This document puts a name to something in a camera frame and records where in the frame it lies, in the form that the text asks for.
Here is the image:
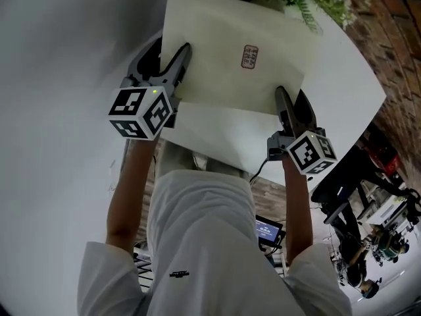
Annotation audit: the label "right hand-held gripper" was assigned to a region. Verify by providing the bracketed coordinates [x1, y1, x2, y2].
[266, 85, 339, 176]

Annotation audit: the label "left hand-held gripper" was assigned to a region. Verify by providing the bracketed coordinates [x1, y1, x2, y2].
[108, 37, 193, 142]

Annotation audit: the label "cream item red stamp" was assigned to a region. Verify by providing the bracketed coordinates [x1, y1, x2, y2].
[159, 0, 317, 117]

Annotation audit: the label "person's left forearm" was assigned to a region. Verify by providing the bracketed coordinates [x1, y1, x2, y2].
[105, 136, 162, 253]

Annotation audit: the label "person's right forearm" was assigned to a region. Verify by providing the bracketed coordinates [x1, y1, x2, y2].
[280, 156, 315, 265]

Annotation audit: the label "white table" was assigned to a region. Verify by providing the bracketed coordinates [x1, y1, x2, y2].
[157, 0, 388, 194]

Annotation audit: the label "black equipment stand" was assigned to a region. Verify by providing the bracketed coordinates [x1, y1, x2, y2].
[310, 143, 421, 233]

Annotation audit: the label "person's grey trousers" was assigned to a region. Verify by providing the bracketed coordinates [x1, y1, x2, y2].
[157, 140, 248, 180]

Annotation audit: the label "red box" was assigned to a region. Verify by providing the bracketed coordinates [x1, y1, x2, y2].
[367, 139, 401, 175]

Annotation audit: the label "white flowers with green leaves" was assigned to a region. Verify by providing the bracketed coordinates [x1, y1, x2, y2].
[259, 0, 362, 35]

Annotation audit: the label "black tablet with lit screen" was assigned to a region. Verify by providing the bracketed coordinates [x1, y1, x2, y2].
[254, 214, 285, 247]

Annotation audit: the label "white equipment box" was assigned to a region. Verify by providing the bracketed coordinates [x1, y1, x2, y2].
[364, 192, 410, 230]

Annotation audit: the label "person's white shirt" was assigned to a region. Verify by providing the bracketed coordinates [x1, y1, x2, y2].
[76, 169, 353, 316]

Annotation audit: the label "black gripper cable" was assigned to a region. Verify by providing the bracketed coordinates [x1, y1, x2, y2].
[249, 148, 284, 185]

